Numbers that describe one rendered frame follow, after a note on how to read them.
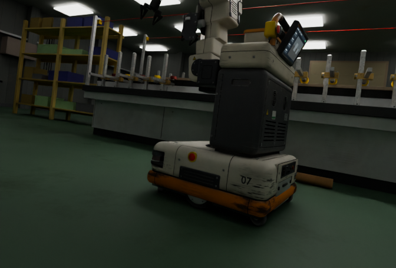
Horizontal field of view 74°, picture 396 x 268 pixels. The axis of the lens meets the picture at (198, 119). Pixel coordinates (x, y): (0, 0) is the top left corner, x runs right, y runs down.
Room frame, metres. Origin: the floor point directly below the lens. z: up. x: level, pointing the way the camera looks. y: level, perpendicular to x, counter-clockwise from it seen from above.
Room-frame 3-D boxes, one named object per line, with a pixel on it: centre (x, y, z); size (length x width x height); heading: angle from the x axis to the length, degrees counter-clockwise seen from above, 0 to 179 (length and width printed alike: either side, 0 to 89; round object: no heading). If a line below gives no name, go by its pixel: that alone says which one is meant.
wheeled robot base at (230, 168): (1.51, -0.20, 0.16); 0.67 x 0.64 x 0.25; 58
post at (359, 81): (2.18, -1.30, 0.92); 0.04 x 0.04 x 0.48; 62
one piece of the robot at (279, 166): (1.35, -0.49, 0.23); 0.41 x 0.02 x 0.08; 148
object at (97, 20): (3.76, 1.61, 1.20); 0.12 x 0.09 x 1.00; 152
